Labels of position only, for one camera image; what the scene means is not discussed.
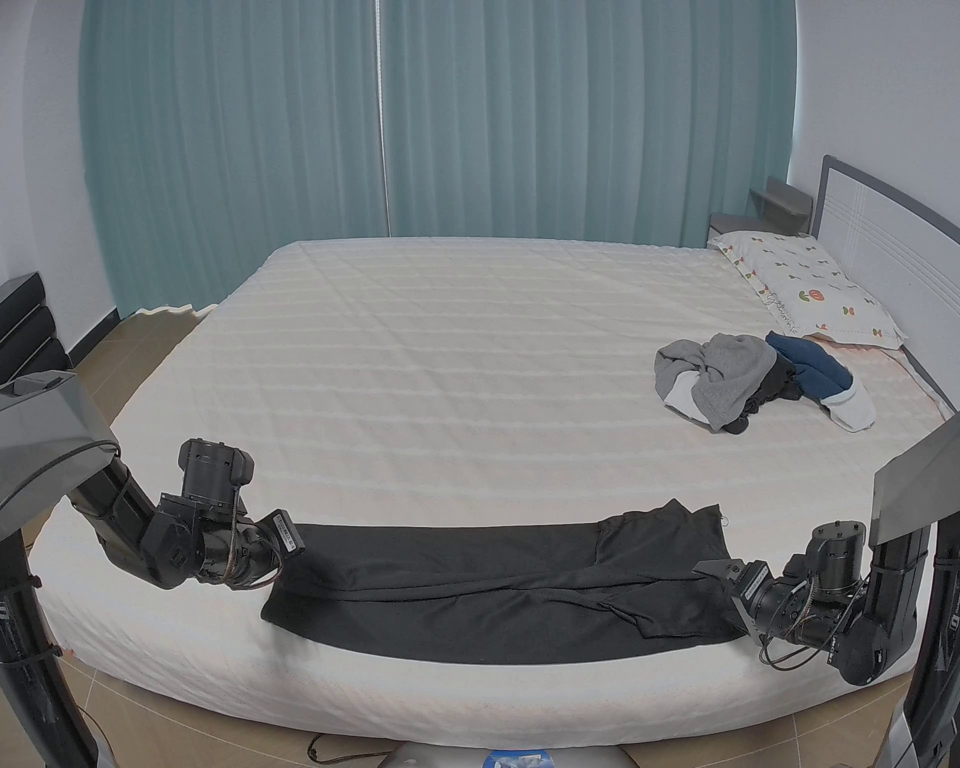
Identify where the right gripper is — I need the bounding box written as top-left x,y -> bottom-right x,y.
692,558 -> 785,639

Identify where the black chest of drawers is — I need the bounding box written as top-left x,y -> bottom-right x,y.
0,274 -> 75,391

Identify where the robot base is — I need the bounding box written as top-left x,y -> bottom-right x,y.
372,738 -> 624,768

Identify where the white printed pillow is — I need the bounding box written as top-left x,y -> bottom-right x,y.
708,231 -> 907,350

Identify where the black T-shirt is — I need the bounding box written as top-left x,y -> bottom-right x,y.
260,498 -> 745,666

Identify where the blue-green curtain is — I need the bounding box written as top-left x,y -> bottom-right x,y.
381,0 -> 798,249
78,0 -> 391,316

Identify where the bed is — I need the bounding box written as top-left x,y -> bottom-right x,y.
28,155 -> 960,753

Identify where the grey bedside table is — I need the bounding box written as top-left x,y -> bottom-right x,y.
707,176 -> 815,245

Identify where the black cable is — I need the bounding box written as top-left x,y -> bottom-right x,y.
306,733 -> 399,768

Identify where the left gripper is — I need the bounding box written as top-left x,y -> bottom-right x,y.
258,510 -> 307,571

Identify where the pile of clothes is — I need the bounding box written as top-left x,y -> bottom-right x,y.
654,331 -> 877,436

